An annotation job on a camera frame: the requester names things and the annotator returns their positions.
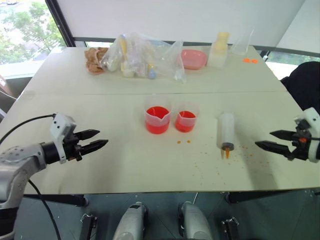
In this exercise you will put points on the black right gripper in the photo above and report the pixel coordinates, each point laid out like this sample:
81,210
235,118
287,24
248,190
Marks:
301,150

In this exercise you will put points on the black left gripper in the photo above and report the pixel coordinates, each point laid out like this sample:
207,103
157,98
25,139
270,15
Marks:
72,147

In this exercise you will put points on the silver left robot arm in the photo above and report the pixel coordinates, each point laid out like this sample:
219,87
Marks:
15,160

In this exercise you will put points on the clear syringe orange tip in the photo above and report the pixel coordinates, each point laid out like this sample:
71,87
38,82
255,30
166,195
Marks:
226,130

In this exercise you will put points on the large beaker red liquid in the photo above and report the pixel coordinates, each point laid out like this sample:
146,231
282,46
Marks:
157,122

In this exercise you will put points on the small beaker red liquid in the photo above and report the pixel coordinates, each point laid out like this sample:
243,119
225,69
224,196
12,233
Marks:
185,121

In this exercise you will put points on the empty clear measuring cup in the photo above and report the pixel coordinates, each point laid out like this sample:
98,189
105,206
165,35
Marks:
241,45

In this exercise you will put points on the black chair back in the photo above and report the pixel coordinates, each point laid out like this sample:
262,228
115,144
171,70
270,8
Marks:
303,85

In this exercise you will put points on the small orange piece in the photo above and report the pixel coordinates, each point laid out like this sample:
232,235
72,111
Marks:
254,61
247,60

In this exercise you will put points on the black metal clamp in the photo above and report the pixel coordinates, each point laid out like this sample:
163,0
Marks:
230,228
87,225

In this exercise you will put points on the small blue ball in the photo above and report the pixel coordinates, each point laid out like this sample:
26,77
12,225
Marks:
152,74

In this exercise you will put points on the rounded silver robot leg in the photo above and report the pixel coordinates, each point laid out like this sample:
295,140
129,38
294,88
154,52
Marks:
131,222
195,222

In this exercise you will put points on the large clear plastic bag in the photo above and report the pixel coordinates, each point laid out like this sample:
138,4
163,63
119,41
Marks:
132,55

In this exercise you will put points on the translucent bottle yellow top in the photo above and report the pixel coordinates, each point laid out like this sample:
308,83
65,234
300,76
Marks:
218,52

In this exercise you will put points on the small clear plastic bag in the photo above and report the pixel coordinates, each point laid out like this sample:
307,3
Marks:
176,62

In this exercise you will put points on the pink plastic dish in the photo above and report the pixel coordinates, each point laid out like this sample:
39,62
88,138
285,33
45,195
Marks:
193,58

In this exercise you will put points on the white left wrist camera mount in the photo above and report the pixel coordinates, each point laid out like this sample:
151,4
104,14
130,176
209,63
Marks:
61,123

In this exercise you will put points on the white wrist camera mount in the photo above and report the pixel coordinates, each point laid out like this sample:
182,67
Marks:
312,115
61,123

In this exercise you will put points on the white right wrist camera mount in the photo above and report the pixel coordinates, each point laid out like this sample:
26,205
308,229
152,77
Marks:
312,115

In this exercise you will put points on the black table frame bar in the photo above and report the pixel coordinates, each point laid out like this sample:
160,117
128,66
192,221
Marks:
270,196
57,199

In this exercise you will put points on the black window frame post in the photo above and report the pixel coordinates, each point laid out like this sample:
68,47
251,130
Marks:
61,22

